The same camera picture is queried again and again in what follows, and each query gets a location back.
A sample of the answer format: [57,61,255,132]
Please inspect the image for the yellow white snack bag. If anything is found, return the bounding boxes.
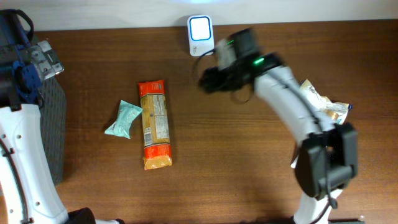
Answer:
[300,80,353,124]

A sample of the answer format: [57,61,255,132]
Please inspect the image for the red orange pasta packet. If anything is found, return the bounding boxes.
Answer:
[139,80,172,170]

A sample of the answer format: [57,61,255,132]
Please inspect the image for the mint green tissue packet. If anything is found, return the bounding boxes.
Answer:
[104,100,143,139]

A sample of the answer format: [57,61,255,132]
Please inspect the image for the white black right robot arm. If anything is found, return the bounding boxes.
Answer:
[198,29,358,223]

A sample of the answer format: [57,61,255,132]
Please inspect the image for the white tube with gold cap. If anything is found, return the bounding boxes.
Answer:
[215,39,236,70]

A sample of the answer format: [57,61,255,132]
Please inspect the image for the grey plastic shopping basket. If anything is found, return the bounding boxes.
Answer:
[39,77,67,185]

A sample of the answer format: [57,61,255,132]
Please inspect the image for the white barcode scanner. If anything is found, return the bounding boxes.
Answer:
[187,15,215,57]

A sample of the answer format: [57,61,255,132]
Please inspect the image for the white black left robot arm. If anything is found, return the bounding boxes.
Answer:
[1,9,99,223]

